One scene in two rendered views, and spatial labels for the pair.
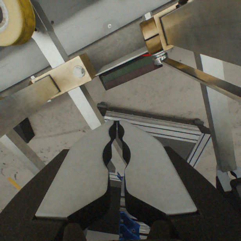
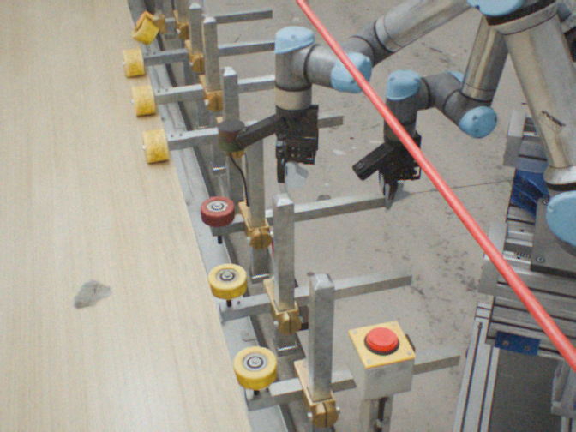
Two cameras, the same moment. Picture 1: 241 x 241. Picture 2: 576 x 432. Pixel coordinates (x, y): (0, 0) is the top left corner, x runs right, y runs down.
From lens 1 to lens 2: 165 cm
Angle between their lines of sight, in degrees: 66
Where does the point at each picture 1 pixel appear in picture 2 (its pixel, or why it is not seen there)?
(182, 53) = not seen: hidden behind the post
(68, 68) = (271, 287)
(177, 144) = (516, 359)
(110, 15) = (237, 333)
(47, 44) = (250, 300)
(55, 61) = (264, 298)
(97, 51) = (267, 321)
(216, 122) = (328, 205)
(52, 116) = not seen: outside the picture
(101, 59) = not seen: hidden behind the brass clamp
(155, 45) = (265, 231)
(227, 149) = (356, 198)
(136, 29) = (255, 291)
